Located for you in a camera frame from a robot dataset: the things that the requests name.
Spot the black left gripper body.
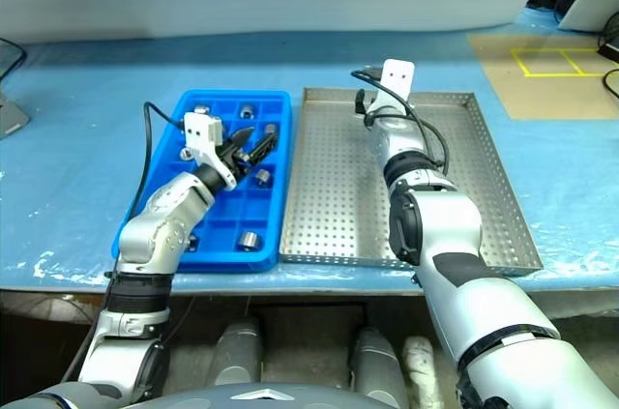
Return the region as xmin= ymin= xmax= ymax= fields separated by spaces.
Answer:
xmin=220 ymin=137 xmax=252 ymax=178

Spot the blue plastic compartment tray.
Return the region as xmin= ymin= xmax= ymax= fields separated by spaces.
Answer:
xmin=111 ymin=89 xmax=293 ymax=274

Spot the perforated steel tray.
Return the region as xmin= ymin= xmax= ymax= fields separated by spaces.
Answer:
xmin=279 ymin=86 xmax=544 ymax=278

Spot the blue table cover sheet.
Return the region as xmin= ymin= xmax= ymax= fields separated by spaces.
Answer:
xmin=0 ymin=7 xmax=619 ymax=297

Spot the brown cardboard sheet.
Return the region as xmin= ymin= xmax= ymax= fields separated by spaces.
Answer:
xmin=466 ymin=31 xmax=619 ymax=120

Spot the yellow tape grid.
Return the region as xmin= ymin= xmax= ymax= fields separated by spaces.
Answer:
xmin=512 ymin=46 xmax=605 ymax=77

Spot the dark grey rounded robot leg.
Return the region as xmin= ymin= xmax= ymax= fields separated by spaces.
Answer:
xmin=348 ymin=326 xmax=410 ymax=403
xmin=214 ymin=316 xmax=265 ymax=398

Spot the grey metal stand base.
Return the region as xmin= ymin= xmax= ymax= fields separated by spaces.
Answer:
xmin=0 ymin=89 xmax=30 ymax=139

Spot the grey robot torso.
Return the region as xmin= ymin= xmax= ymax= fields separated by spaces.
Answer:
xmin=28 ymin=382 xmax=388 ymax=409

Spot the white rounded leg cover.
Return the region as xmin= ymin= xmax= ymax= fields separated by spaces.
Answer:
xmin=401 ymin=335 xmax=446 ymax=409

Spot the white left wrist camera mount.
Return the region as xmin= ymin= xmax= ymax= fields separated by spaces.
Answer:
xmin=181 ymin=111 xmax=238 ymax=190

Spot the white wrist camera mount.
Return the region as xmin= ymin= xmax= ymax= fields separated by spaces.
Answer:
xmin=181 ymin=111 xmax=238 ymax=190
xmin=369 ymin=59 xmax=417 ymax=113

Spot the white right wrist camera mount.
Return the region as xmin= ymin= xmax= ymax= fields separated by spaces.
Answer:
xmin=369 ymin=59 xmax=417 ymax=113

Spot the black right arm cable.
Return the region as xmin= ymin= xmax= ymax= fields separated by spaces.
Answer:
xmin=350 ymin=68 xmax=452 ymax=176

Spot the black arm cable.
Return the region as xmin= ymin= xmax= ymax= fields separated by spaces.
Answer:
xmin=60 ymin=101 xmax=188 ymax=384
xmin=350 ymin=68 xmax=452 ymax=176

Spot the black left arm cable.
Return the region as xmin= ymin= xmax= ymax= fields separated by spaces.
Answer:
xmin=60 ymin=101 xmax=188 ymax=384

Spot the black curved cable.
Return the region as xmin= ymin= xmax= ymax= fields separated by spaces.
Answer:
xmin=0 ymin=36 xmax=28 ymax=86

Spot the black thin cable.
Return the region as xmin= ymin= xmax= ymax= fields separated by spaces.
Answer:
xmin=601 ymin=68 xmax=619 ymax=101

